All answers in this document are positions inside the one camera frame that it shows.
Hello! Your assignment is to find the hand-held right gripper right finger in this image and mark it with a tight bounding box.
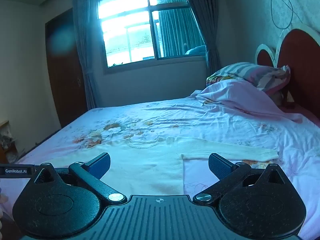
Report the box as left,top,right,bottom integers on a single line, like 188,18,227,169
193,153,291,205

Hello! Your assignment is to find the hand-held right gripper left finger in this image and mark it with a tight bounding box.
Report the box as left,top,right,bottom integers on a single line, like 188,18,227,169
29,152,128,205

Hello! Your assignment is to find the white knit sweater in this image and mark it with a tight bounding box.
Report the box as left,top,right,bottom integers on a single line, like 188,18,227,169
46,136,279,196

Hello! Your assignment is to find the person's left hand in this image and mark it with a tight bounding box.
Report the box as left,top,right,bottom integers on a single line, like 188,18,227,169
0,187,9,230

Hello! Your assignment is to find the pink blanket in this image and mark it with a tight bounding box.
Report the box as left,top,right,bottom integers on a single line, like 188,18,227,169
191,79,311,124

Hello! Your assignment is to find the floral bed sheet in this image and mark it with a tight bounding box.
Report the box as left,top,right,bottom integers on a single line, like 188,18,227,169
17,97,320,240

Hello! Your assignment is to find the striped pillow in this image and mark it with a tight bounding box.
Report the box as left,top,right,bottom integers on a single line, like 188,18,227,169
206,62,292,95

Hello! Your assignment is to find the dark wooden door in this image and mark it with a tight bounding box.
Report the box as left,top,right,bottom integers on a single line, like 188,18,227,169
45,7,88,128

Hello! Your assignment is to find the grey curtain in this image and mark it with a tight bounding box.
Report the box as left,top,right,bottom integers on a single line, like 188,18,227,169
72,0,106,111
179,0,222,73

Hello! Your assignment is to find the red and white headboard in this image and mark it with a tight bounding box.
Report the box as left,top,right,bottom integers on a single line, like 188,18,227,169
255,22,320,120

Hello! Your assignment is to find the window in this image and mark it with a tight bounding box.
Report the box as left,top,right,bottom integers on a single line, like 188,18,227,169
96,0,207,68

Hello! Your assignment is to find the thin wall cable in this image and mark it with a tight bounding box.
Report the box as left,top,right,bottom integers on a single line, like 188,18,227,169
271,0,305,30

